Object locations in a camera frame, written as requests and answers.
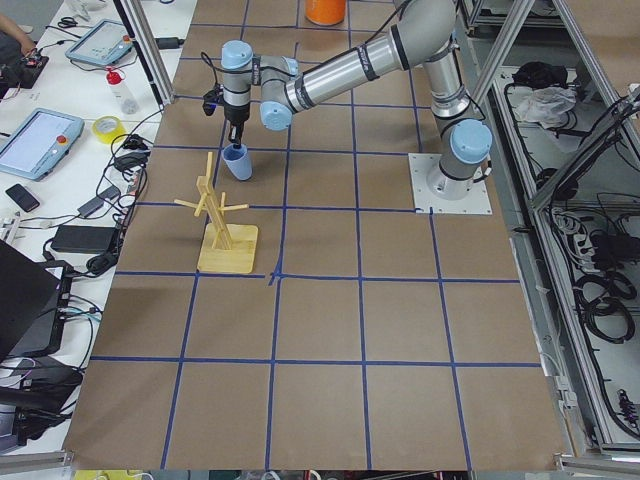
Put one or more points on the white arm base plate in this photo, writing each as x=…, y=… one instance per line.
x=435, y=193

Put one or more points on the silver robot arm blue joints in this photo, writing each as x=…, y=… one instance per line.
x=420, y=34

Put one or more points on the wooden cup rack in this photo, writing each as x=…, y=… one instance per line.
x=226, y=247

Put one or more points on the light blue plastic cup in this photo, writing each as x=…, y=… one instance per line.
x=238, y=161

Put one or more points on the white bottle red cap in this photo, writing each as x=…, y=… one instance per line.
x=121, y=92

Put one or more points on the teach pendant blue grey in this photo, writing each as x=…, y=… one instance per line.
x=102, y=45

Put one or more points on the aluminium frame post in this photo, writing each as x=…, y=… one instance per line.
x=138, y=28

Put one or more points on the black laptop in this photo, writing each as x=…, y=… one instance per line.
x=33, y=296

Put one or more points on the black smartphone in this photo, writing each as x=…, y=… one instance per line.
x=22, y=198

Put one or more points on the large black power brick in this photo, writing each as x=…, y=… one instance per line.
x=83, y=239

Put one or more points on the black power adapter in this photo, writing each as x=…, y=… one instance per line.
x=90, y=207

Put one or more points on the orange can silver lid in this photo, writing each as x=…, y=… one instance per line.
x=325, y=12

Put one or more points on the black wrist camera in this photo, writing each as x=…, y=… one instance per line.
x=211, y=100

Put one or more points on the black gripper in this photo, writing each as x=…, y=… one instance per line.
x=235, y=114

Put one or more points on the yellow tape roll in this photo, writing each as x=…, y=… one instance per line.
x=108, y=129

